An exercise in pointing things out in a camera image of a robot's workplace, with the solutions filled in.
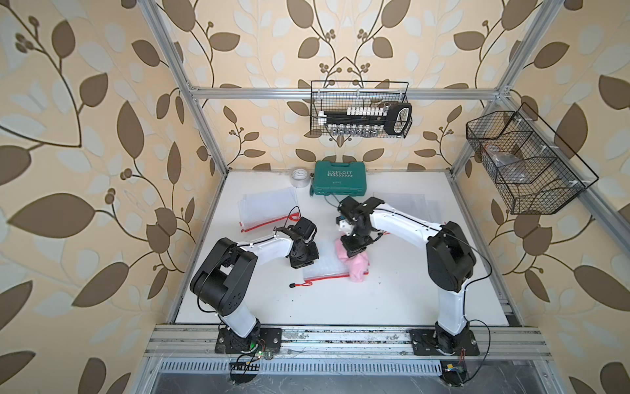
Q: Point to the black wire basket centre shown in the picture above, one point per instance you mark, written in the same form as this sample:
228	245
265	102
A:
337	95

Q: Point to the clear plastic bag in basket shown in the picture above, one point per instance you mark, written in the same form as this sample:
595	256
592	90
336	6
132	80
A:
509	168

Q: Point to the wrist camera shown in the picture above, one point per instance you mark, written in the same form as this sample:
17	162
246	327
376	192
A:
344	226
305	229

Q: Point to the clear tape roll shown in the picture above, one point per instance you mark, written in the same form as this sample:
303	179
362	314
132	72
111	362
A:
300	178

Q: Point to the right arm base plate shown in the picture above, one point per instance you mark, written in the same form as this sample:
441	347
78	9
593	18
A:
438	342

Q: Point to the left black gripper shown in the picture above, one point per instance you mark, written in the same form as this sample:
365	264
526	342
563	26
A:
314	256

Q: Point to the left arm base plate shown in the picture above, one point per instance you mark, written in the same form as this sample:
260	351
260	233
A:
265	340

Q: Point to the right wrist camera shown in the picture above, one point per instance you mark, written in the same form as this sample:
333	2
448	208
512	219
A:
344	226

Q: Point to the green plastic tool case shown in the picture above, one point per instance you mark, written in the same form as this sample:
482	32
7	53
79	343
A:
339	179

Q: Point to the black wire basket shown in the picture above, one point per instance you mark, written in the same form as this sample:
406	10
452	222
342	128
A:
535	167
337	95

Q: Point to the stack of mesh document bags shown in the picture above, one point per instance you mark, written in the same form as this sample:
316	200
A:
271	208

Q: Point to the black wire basket right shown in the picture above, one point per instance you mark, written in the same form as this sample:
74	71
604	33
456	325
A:
535	167

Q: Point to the pink microfiber cloth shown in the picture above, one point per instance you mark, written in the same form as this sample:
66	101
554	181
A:
357	266

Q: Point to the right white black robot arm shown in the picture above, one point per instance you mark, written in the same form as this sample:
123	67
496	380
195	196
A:
450	258

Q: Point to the black socket holder rail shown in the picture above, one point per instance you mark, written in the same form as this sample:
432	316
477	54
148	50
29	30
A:
392	120

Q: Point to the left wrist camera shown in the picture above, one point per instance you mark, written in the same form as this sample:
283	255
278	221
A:
305	229

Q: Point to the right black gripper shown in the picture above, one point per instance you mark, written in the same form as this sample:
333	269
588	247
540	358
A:
352	250

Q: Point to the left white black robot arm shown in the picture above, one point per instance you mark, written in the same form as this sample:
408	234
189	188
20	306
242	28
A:
224	276

